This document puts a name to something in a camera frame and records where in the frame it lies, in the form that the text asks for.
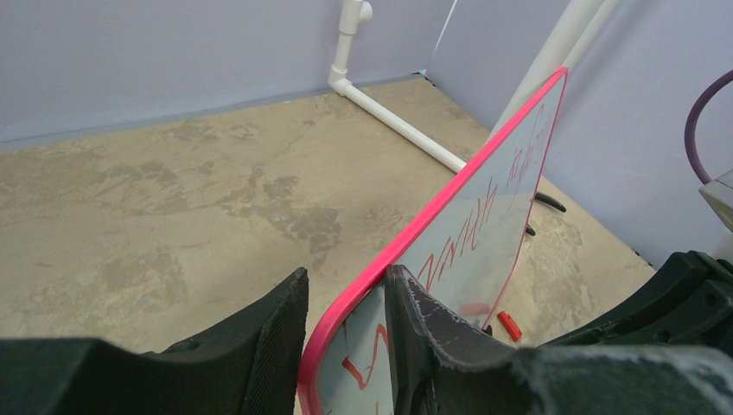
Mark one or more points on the pink framed whiteboard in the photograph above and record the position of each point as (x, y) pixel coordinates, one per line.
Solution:
(462, 248)

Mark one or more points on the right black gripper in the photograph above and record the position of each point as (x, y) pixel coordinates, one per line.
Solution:
(658, 309)

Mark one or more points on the black handled pliers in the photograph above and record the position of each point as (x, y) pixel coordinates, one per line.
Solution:
(549, 203)

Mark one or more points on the white pvc pipe frame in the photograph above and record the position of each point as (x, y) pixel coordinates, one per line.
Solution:
(488, 59)

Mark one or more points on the red marker cap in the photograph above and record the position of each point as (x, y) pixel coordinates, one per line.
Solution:
(511, 327)

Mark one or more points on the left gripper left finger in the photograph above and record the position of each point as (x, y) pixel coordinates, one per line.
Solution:
(245, 364)

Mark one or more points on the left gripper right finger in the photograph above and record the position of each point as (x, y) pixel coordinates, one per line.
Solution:
(442, 364)

